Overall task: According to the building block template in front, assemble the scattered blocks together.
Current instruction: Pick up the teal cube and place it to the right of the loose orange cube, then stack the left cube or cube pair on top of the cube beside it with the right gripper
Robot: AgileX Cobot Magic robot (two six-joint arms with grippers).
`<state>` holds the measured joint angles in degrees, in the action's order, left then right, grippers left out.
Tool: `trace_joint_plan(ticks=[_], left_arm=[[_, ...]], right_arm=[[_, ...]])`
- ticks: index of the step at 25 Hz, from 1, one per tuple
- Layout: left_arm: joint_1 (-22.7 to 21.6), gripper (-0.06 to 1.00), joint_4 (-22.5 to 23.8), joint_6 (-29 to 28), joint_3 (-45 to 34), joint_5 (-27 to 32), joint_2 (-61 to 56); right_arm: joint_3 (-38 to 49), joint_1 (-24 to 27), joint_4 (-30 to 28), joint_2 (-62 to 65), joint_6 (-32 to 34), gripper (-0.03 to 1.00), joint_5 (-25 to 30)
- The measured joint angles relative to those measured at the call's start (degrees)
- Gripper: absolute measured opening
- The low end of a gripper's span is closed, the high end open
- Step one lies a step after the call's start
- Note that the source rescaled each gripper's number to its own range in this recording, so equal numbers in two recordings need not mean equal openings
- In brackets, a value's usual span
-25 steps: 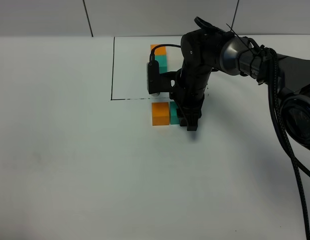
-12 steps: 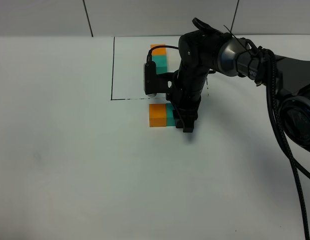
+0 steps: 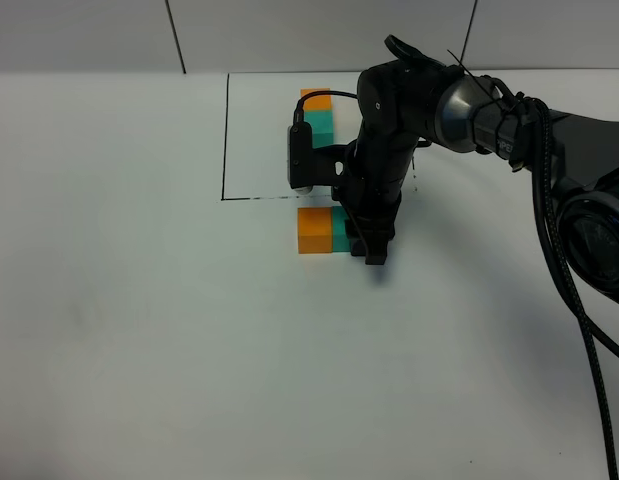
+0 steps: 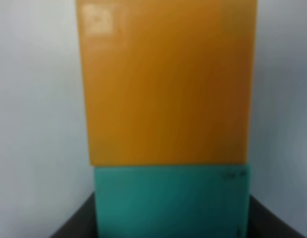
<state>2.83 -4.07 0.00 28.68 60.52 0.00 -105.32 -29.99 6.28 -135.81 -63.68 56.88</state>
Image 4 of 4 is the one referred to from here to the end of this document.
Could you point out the green block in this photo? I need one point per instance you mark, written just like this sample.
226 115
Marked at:
206 201

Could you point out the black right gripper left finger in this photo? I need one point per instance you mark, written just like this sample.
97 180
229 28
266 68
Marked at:
82 224

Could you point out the orange block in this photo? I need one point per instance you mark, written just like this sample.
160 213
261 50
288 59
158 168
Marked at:
167 82

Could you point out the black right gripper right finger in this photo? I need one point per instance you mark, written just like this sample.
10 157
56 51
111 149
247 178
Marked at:
264 224

